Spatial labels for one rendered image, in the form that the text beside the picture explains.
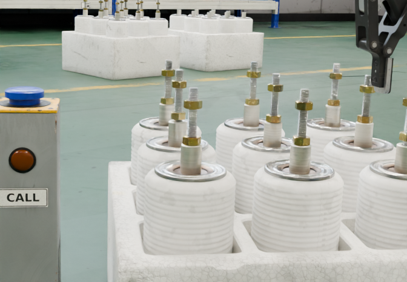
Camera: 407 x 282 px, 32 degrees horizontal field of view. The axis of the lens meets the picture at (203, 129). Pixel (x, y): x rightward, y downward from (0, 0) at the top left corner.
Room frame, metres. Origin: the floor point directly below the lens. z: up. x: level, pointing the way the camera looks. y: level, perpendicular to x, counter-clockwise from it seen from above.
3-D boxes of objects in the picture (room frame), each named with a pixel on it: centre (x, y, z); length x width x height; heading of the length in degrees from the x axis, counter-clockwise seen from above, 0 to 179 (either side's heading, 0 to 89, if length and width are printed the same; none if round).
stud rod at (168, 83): (0.95, 0.05, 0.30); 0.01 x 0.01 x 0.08
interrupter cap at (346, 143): (0.87, -0.20, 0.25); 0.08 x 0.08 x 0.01
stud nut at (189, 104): (0.71, 0.01, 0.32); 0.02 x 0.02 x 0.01; 42
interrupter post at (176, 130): (0.83, 0.03, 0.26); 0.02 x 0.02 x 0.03
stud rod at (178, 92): (0.83, 0.03, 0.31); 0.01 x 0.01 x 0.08
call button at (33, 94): (0.73, 0.19, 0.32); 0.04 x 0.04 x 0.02
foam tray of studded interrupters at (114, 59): (3.29, 0.40, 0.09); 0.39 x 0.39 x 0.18; 45
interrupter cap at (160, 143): (0.83, 0.03, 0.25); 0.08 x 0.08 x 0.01
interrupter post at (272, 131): (0.85, -0.09, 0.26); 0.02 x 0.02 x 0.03
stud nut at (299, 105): (0.73, -0.10, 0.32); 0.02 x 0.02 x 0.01; 4
